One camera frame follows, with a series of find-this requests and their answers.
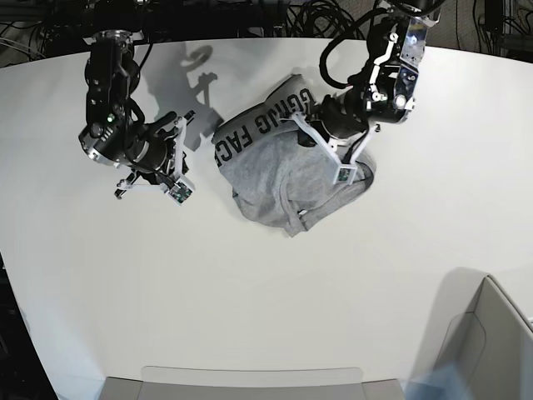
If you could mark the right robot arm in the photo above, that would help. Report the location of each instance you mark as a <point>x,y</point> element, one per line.
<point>112,75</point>

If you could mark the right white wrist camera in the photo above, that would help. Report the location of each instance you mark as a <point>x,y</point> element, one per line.
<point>156,156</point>

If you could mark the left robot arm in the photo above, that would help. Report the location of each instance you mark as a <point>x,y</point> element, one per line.
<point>383,91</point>

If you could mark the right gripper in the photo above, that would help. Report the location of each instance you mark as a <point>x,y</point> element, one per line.
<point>106,146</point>

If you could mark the grey tray front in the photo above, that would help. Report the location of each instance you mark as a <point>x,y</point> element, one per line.
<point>189,383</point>

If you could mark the grey T-shirt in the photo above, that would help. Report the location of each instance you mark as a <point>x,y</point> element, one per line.
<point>276,181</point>

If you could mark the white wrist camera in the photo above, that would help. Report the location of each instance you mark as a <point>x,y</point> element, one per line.
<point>336,170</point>
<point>156,156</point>

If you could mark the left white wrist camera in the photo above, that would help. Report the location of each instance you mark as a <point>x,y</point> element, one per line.
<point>336,170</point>

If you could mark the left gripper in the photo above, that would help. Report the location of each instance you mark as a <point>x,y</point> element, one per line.
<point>336,117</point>

